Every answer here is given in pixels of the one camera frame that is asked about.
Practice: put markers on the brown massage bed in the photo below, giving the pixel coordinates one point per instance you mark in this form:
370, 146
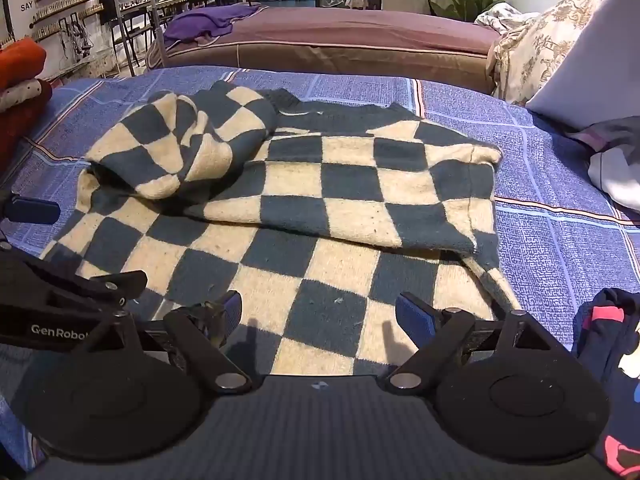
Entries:
350, 35

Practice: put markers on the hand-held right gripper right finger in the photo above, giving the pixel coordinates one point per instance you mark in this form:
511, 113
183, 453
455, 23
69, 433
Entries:
412, 317

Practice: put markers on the crumpled white floral blanket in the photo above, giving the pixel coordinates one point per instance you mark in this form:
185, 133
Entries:
500, 15

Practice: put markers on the green potted plant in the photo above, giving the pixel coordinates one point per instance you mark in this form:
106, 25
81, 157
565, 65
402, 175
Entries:
467, 2

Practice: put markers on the low table with newspapers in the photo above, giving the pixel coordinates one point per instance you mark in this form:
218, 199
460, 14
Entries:
85, 65

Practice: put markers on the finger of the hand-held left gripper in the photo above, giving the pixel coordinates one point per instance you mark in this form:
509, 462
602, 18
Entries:
115, 281
30, 210

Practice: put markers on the dark garment with pink print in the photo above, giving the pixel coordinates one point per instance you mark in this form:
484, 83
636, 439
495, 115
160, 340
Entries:
610, 350

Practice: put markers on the white pillow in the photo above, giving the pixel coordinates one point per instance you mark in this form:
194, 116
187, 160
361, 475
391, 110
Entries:
590, 60

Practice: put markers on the floral beige pillow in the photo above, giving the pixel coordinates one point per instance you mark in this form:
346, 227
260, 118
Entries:
540, 45

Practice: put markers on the checkered knit sweater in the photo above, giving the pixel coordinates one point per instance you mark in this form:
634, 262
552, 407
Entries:
345, 200

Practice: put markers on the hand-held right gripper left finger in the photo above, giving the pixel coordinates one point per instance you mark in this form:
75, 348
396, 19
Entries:
232, 310

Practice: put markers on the grey pink garment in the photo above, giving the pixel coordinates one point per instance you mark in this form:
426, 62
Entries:
615, 130

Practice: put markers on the purple blanket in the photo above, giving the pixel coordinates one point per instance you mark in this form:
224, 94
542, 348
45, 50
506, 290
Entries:
210, 20

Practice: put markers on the white dotted folded garment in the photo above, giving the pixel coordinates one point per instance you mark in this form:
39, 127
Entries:
20, 92

